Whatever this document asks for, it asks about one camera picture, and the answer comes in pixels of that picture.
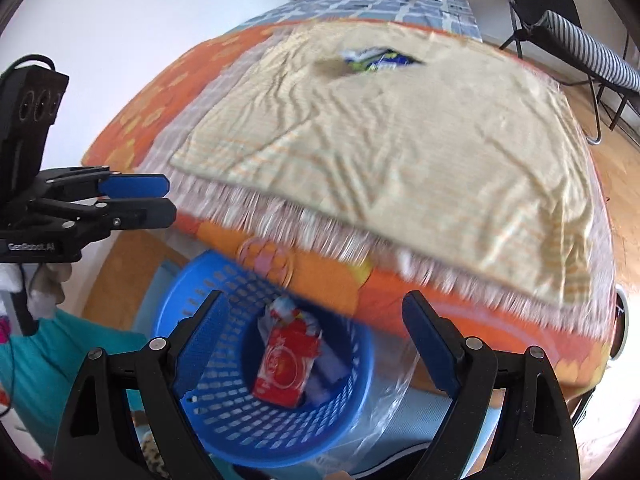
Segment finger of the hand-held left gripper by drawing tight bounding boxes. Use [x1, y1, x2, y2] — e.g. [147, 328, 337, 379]
[27, 197, 177, 233]
[34, 166, 171, 200]

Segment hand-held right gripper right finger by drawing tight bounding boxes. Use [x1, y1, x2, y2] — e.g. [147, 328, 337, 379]
[402, 291, 581, 480]

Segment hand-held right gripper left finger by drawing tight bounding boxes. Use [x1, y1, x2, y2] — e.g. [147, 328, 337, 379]
[50, 290, 233, 480]

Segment red cardboard box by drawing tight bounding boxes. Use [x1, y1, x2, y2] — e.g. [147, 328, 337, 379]
[251, 317, 321, 407]

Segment blue plastic basket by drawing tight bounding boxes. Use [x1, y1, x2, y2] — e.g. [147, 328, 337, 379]
[150, 249, 376, 466]

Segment blue white packet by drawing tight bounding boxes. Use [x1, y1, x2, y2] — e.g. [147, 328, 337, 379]
[342, 47, 417, 72]

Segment person's left hand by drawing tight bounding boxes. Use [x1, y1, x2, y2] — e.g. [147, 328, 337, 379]
[0, 260, 74, 320]

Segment clear plastic sheet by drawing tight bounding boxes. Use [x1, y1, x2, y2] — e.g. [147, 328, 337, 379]
[350, 340, 422, 461]

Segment light blue plastic item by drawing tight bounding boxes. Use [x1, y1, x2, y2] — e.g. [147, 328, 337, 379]
[360, 392, 501, 463]

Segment orange floral blanket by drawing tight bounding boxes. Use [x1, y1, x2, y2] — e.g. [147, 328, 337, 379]
[80, 20, 618, 401]

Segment white paper scrap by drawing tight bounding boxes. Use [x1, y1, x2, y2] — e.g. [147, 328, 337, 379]
[305, 334, 351, 403]

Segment brown checked cloth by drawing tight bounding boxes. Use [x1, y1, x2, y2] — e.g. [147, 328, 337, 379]
[185, 35, 281, 171]

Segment person's teal clothing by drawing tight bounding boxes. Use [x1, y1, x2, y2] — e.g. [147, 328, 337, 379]
[0, 309, 147, 461]

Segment yellow striped fringed towel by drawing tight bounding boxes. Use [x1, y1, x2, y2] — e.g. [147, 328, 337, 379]
[170, 20, 601, 311]

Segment blue checked bedsheet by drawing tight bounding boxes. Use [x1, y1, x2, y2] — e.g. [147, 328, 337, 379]
[235, 0, 483, 43]

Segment striped chair cushion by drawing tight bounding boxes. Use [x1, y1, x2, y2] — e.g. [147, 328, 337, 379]
[542, 10, 640, 93]

